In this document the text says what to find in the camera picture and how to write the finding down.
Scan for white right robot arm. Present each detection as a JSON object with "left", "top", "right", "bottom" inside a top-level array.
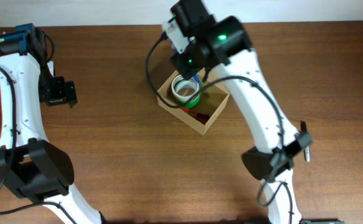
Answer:
[{"left": 167, "top": 1, "right": 312, "bottom": 223}]

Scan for cream masking tape roll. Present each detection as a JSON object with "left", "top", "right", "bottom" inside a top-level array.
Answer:
[{"left": 171, "top": 75, "right": 200, "bottom": 102}]

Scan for brown cardboard box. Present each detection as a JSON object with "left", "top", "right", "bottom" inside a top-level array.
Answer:
[{"left": 157, "top": 70, "right": 230, "bottom": 135}]

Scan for black and white marker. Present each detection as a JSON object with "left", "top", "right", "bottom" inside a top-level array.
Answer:
[{"left": 300, "top": 121, "right": 310, "bottom": 162}]

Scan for green tape roll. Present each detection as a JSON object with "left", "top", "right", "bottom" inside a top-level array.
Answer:
[{"left": 175, "top": 91, "right": 201, "bottom": 109}]

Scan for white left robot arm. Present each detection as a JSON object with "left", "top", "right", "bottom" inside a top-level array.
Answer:
[{"left": 0, "top": 24, "right": 105, "bottom": 223}]

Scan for blue pen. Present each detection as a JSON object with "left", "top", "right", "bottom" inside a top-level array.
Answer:
[{"left": 193, "top": 75, "right": 201, "bottom": 84}]

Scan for orange utility knife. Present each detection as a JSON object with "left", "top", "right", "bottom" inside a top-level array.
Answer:
[{"left": 181, "top": 108, "right": 210, "bottom": 124}]

